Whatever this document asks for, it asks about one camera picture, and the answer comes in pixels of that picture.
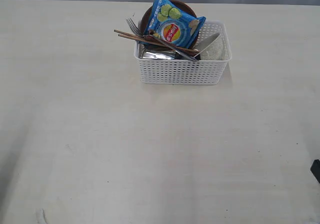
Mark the upper wooden chopstick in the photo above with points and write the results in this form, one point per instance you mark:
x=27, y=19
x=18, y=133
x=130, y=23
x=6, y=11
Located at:
x=153, y=40

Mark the lower wooden chopstick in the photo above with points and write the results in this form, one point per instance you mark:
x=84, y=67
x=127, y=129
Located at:
x=189, y=51

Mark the brown wooden plate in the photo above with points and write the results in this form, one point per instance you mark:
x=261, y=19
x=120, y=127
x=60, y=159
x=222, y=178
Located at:
x=181, y=5

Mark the white perforated plastic basket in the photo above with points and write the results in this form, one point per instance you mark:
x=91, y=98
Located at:
x=185, y=72

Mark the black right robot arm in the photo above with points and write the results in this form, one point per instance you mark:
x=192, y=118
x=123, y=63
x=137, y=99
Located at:
x=315, y=169

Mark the wooden chopstick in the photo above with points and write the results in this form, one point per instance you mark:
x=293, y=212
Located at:
x=189, y=51
x=153, y=40

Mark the blue chips bag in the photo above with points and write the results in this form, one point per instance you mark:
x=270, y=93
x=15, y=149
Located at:
x=172, y=24

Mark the silver foil packet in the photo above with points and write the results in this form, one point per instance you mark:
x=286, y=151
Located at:
x=149, y=51

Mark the silver table knife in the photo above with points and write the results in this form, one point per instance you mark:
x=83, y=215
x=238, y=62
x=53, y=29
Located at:
x=179, y=50

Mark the white ceramic bowl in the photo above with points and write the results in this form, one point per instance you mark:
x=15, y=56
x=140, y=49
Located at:
x=211, y=48

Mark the silver metal fork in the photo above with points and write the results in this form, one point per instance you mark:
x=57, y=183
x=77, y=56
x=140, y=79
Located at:
x=136, y=31

